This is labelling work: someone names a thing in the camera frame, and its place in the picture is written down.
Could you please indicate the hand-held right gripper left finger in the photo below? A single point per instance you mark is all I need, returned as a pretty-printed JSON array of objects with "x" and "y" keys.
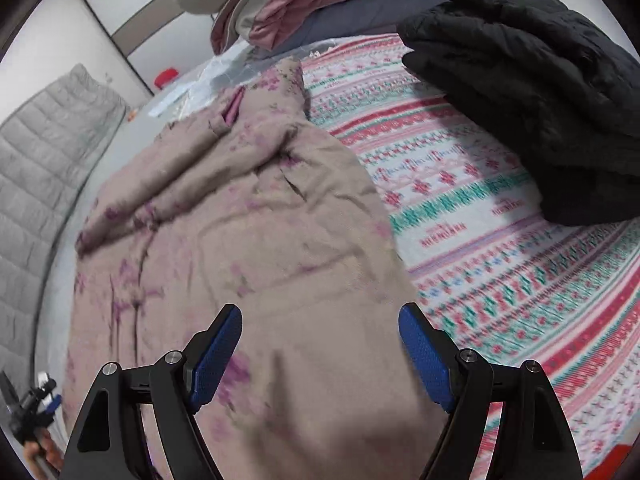
[{"x": 215, "y": 355}]

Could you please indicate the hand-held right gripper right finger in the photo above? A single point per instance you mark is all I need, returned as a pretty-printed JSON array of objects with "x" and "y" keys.
[{"x": 425, "y": 355}]

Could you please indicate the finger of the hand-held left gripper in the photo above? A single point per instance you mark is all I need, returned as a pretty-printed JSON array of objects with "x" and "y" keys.
[{"x": 54, "y": 404}]

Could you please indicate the beige floral padded garment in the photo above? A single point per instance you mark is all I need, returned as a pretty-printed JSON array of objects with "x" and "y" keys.
[{"x": 280, "y": 220}]

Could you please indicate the person's left hand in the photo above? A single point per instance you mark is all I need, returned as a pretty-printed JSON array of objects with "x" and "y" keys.
[{"x": 37, "y": 455}]

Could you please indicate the red green patterned blanket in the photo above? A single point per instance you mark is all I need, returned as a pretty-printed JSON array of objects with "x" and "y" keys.
[{"x": 475, "y": 280}]

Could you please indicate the grey quilted headboard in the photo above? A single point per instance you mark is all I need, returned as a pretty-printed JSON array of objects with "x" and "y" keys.
[{"x": 45, "y": 160}]

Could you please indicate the white paper sheet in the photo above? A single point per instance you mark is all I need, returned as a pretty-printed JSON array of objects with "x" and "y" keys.
[{"x": 172, "y": 102}]

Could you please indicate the red stool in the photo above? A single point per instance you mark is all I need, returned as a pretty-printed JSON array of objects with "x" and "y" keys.
[{"x": 166, "y": 78}]

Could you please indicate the sheer white fringed cloth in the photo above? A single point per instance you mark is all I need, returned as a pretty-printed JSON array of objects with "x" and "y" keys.
[{"x": 235, "y": 72}]

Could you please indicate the black padded jacket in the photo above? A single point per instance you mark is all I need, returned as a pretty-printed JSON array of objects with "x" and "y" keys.
[{"x": 540, "y": 95}]

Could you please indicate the blue-grey folded cloth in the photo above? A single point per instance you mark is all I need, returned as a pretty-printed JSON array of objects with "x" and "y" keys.
[{"x": 360, "y": 20}]

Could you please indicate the white brown sliding wardrobe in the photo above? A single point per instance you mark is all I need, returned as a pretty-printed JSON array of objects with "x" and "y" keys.
[{"x": 135, "y": 15}]

